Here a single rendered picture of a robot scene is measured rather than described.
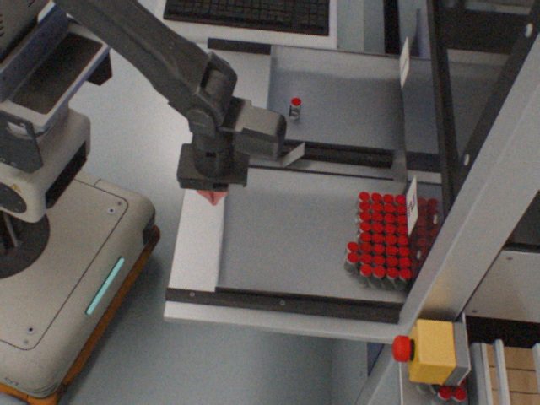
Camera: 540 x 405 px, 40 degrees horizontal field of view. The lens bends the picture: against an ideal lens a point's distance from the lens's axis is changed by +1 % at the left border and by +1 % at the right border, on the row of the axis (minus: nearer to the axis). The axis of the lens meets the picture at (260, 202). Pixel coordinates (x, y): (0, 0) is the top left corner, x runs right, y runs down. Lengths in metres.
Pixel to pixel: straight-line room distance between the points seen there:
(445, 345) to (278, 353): 1.13
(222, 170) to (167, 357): 1.22
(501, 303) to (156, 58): 0.62
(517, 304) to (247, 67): 0.79
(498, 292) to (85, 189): 1.35
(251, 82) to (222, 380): 0.94
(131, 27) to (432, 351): 0.62
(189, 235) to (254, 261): 0.13
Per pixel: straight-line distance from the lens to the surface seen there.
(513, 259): 1.06
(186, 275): 1.31
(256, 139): 0.98
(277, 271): 1.32
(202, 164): 1.04
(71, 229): 2.10
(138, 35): 0.87
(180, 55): 0.90
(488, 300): 1.15
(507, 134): 0.86
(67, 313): 1.98
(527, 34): 0.86
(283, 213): 1.39
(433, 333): 1.14
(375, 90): 1.62
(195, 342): 2.22
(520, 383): 1.27
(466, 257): 1.04
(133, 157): 2.59
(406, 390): 1.26
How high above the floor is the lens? 2.02
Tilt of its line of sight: 55 degrees down
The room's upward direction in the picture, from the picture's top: 7 degrees clockwise
